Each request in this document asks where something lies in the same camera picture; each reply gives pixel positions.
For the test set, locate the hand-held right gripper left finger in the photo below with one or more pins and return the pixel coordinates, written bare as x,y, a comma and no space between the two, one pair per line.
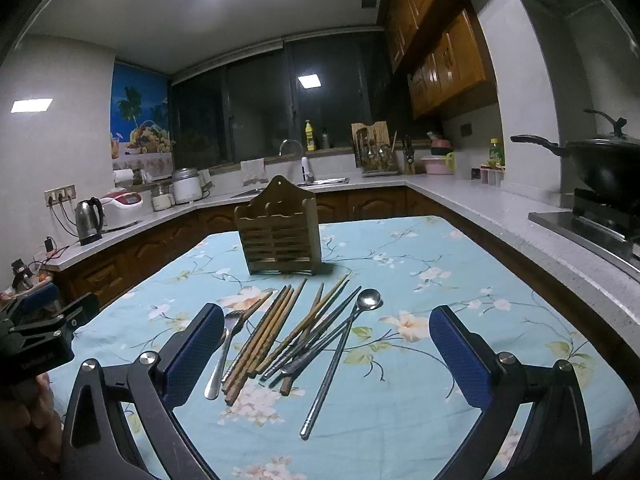
195,355

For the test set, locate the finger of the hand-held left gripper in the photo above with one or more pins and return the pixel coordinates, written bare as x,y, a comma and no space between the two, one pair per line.
80,312

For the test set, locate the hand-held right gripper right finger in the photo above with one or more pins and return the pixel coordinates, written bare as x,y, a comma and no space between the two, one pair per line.
460,360

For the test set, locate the metal fork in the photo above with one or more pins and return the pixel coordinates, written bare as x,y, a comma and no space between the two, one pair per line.
225,345

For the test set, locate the pile of wooden chopsticks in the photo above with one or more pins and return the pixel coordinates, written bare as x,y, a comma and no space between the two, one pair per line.
260,340

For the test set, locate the metal spoon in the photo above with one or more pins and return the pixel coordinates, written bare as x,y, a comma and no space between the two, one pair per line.
370,300

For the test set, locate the metal chopstick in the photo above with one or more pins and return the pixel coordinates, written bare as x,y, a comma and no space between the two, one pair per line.
325,385
350,296
345,316

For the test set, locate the wooden utensil holder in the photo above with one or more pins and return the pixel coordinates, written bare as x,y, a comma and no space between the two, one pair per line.
277,235

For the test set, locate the person's left hand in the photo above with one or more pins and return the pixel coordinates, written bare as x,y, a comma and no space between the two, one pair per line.
40,410

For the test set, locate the steel electric kettle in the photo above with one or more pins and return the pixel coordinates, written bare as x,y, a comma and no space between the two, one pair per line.
89,220

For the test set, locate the wooden lower cabinets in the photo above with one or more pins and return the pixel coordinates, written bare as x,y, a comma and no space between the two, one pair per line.
165,250

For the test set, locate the wooden cabinets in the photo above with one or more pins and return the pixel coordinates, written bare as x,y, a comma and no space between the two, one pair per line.
440,50
165,250

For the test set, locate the white and red rice cooker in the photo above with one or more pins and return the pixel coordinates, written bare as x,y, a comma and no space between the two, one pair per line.
120,210

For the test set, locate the floral light blue tablecloth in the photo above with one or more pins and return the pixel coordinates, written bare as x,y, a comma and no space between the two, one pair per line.
400,260

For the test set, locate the glass jar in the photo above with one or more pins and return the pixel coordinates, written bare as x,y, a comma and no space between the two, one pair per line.
161,199

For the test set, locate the grey kitchen countertop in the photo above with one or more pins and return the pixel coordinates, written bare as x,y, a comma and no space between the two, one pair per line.
475,200

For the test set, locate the row of spice jars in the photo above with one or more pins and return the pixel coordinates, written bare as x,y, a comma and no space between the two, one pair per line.
487,175

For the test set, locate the gas stove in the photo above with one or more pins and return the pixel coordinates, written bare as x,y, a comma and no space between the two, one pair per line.
590,225

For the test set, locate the beige hanging towel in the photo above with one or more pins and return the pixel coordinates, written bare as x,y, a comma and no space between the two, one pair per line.
253,172

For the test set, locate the pink plastic basin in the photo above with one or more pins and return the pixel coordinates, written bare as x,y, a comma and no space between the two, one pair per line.
435,166

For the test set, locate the knife block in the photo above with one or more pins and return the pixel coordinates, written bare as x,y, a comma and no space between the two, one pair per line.
409,160

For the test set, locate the stack of bowls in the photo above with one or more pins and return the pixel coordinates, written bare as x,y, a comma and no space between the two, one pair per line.
441,146

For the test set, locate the steel kitchen sink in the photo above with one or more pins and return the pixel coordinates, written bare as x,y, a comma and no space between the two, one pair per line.
325,182

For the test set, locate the chrome kitchen faucet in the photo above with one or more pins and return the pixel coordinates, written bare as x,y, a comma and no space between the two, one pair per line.
302,165

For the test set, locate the wooden knife block rack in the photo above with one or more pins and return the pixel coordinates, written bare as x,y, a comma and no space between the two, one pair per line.
375,152

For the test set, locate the black wok with lid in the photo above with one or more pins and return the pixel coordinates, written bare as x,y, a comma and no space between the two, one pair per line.
605,165

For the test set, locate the yellow dish soap bottle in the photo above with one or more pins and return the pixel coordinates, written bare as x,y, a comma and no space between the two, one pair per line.
310,137

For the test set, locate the small grey bottle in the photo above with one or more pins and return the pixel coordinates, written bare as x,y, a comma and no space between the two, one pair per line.
325,140

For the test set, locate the dark kitchen window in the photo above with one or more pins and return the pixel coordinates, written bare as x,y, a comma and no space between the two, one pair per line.
280,100

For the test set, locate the wooden upper cabinets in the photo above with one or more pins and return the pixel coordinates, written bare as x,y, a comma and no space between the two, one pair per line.
440,50

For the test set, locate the wall power outlet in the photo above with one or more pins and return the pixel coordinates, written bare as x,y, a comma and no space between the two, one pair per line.
60,195

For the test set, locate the fruit and palm wall poster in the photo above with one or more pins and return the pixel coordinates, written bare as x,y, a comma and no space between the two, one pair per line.
142,110

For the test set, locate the dark wall switch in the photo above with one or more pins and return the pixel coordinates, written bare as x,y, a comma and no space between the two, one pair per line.
466,130

